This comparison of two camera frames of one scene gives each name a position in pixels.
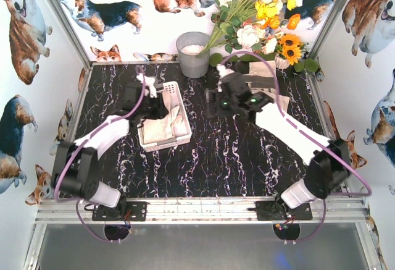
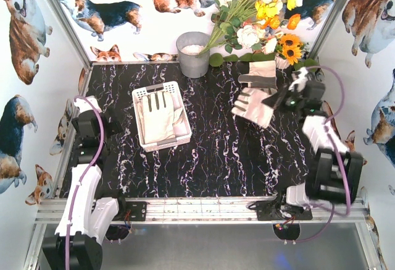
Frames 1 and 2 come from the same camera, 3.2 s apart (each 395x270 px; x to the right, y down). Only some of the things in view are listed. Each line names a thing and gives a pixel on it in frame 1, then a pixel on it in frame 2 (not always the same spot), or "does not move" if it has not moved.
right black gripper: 212,104 → 284,97
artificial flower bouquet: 251,11 does not move
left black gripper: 158,105 → 114,125
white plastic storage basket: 171,130 does not move
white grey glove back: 261,75 does not move
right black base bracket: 272,210 does not move
